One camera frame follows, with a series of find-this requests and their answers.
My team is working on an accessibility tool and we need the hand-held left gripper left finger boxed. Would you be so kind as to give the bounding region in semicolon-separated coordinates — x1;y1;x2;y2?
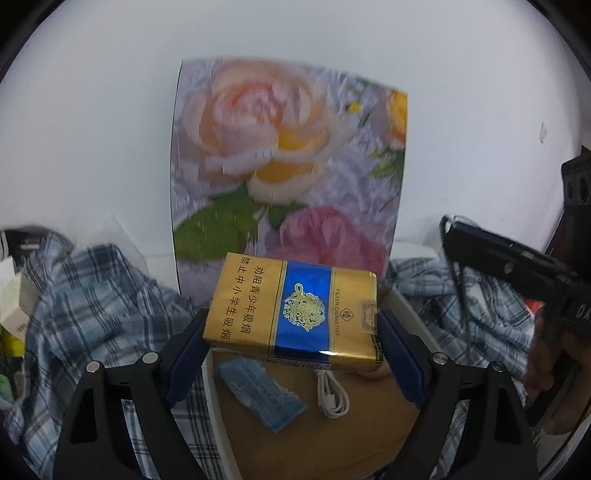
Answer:
52;308;211;480

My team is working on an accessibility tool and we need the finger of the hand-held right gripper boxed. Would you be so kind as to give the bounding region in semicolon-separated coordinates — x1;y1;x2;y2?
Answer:
440;215;579;320

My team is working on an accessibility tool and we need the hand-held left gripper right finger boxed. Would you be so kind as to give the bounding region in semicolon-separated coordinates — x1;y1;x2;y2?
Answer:
376;309;541;480

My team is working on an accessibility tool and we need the cardboard box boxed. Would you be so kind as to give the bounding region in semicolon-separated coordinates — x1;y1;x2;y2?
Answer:
201;286;467;480

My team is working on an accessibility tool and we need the blue plastic packet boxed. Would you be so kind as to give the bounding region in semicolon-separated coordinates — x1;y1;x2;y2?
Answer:
218;359;308;433

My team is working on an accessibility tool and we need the gold and blue cigarette pack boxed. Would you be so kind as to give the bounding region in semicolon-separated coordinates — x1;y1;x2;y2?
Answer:
203;251;384;373

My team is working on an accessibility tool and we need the person's right forearm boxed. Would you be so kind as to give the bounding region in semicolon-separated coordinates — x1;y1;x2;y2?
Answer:
531;415;587;477

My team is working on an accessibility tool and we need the person's right hand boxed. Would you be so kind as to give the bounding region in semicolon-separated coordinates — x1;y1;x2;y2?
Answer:
524;318;591;435

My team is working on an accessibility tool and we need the blue plaid cloth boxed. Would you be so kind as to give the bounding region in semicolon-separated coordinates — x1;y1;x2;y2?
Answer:
0;233;539;480

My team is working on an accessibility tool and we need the white cardboard carton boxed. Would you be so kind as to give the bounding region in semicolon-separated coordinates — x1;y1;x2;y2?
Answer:
0;257;40;340

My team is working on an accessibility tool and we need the green yellow packet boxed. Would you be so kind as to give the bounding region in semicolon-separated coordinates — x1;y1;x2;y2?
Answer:
0;325;27;403

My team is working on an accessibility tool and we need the dark object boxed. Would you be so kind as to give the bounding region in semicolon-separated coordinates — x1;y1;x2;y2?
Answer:
0;225;75;262

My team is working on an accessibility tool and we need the floral rose poster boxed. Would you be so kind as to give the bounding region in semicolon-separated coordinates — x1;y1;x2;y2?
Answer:
168;58;409;296

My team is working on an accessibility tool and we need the coiled white cable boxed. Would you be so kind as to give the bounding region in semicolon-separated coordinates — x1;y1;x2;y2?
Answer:
315;367;351;420

